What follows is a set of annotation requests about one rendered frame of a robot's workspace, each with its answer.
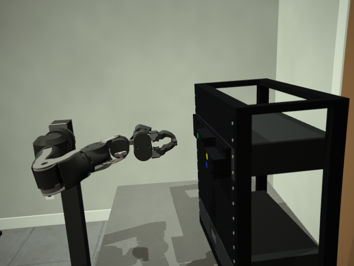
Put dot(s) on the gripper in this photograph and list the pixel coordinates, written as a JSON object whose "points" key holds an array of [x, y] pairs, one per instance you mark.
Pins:
{"points": [[141, 141]]}

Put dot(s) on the black metal rack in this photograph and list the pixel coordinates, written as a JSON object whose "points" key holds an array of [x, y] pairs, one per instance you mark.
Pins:
{"points": [[236, 141]]}

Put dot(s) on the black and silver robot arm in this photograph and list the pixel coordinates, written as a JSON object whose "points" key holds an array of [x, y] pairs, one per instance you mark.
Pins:
{"points": [[53, 152]]}

